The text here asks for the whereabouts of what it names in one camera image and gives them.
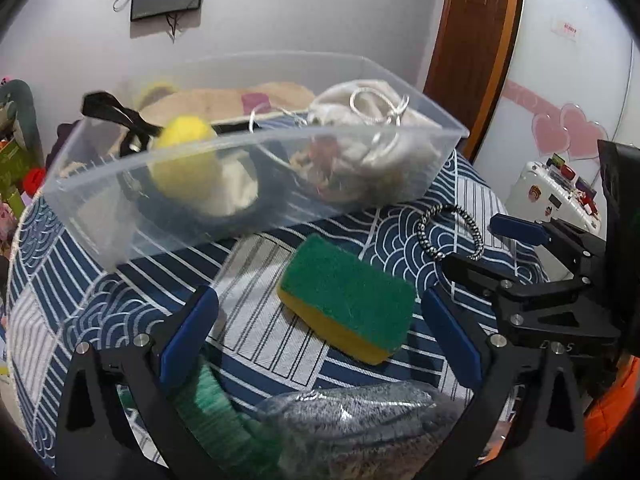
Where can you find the grey cloth in plastic bag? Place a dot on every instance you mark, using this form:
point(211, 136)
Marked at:
point(350, 425)

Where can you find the green chair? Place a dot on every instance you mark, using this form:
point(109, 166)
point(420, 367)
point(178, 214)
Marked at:
point(25, 110)

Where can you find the green and yellow sponge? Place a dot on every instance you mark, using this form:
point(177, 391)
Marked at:
point(345, 290)

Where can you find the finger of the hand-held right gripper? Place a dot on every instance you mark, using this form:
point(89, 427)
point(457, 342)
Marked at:
point(472, 275)
point(517, 229)

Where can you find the orange object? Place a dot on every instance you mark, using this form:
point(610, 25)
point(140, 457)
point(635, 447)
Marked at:
point(615, 410)

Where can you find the yellow fuzzy ball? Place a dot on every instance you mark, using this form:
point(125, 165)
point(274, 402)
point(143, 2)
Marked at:
point(185, 160)

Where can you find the white cloth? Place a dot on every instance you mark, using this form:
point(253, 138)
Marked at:
point(412, 147)

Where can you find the green knitted cloth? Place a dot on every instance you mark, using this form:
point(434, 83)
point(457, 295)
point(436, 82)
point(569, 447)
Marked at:
point(220, 422)

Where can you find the magenta small object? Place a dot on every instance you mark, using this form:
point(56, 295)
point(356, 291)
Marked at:
point(255, 102)

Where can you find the brown wooden door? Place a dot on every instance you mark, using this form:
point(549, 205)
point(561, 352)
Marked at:
point(470, 35)

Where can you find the blue patterned tablecloth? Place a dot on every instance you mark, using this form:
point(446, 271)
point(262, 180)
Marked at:
point(260, 342)

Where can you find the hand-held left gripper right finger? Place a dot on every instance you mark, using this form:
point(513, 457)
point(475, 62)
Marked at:
point(451, 342)

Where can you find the white suitcase with stickers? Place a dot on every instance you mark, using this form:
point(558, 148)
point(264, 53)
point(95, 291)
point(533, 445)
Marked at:
point(540, 185)

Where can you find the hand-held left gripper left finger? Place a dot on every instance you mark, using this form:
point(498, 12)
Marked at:
point(189, 342)

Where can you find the red patterned small item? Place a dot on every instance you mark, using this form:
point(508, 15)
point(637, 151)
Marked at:
point(325, 157)

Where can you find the pink heart stickers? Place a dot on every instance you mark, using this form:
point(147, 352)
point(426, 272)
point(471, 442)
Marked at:
point(575, 132)

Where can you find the clear plastic container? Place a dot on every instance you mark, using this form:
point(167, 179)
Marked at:
point(150, 232)

